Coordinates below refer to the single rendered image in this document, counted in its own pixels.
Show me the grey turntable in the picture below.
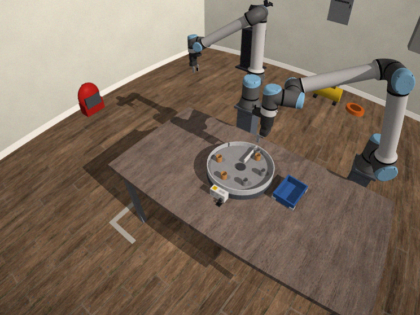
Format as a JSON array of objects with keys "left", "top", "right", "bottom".
[{"left": 205, "top": 141, "right": 275, "bottom": 200}]

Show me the blue crate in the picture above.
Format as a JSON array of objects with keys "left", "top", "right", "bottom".
[{"left": 273, "top": 174, "right": 308, "bottom": 209}]

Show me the black cabinet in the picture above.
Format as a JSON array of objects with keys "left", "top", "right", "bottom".
[{"left": 235, "top": 27, "right": 267, "bottom": 71}]

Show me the white control box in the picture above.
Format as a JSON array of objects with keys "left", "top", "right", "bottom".
[{"left": 209, "top": 184, "right": 229, "bottom": 207}]

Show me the yellow cart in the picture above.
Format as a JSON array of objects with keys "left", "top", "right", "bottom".
[{"left": 312, "top": 86, "right": 344, "bottom": 106}]

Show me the red welding helmet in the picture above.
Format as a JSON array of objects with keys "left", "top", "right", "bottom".
[{"left": 77, "top": 82, "right": 105, "bottom": 117}]

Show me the wooden table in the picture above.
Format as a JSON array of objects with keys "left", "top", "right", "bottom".
[{"left": 108, "top": 107, "right": 396, "bottom": 315}]

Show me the grey electrical panel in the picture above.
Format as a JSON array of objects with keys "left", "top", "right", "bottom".
[{"left": 327, "top": 0, "right": 355, "bottom": 25}]

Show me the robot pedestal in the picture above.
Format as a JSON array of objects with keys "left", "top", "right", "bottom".
[
  {"left": 234, "top": 103, "right": 263, "bottom": 135},
  {"left": 347, "top": 160, "right": 378, "bottom": 189}
]

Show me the orange ring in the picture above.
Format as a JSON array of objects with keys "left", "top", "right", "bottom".
[{"left": 345, "top": 102, "right": 366, "bottom": 117}]

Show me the grey wall cabinet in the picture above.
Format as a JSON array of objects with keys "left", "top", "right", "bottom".
[{"left": 408, "top": 15, "right": 420, "bottom": 53}]

